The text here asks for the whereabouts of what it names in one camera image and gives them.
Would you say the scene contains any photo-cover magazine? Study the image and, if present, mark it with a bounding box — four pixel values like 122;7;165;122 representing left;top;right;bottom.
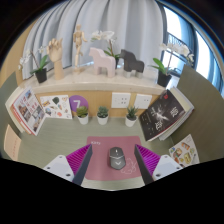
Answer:
11;87;47;134

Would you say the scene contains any pink horse figure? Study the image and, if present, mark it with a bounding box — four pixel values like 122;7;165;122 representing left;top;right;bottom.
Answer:
88;46;117;79

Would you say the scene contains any black horse figure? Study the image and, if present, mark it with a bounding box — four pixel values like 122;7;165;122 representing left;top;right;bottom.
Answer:
119;49;146;79

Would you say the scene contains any grey computer mouse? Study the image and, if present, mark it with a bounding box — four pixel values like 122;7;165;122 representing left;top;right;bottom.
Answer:
108;146;127;171

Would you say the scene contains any black-cover book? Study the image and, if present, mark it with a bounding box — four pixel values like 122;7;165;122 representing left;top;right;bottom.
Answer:
138;89;187;142

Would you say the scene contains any wooden artist mannequin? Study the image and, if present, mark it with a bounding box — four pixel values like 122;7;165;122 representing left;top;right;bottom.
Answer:
72;23;88;74

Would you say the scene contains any thick white book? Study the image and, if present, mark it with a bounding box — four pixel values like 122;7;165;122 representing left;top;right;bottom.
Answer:
4;87;26;134

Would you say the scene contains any grey curtain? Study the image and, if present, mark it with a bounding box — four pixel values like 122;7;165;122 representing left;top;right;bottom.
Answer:
21;0;168;81

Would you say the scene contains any small succulent in white pot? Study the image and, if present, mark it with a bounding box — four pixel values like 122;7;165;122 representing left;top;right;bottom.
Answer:
96;105;110;126
75;105;90;126
124;105;139;128

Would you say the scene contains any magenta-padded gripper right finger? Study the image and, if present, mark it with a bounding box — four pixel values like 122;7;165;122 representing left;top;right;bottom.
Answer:
134;143;185;186

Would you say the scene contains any purple round number sticker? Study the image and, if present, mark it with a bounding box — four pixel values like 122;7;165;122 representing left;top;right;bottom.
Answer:
68;94;89;113

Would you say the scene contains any white wall socket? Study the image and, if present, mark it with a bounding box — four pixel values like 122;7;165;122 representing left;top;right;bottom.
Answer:
133;93;153;110
110;92;132;109

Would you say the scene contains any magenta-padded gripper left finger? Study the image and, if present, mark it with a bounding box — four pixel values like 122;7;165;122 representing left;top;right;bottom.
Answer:
43;143;94;187

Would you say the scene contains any pink mouse pad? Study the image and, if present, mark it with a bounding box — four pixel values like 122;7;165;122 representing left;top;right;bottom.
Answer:
83;135;145;182

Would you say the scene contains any colourful food sticker sheet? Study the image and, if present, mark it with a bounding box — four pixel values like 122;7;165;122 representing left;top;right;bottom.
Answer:
168;133;200;168

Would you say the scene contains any wooden hand model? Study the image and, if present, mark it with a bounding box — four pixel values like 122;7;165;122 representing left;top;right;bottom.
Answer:
46;37;65;81

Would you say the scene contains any white sticker sheet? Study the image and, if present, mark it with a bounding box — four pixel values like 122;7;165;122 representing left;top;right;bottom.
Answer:
39;94;73;120

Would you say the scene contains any red-spined white book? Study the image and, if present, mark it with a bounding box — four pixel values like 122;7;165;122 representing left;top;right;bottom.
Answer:
10;104;38;136

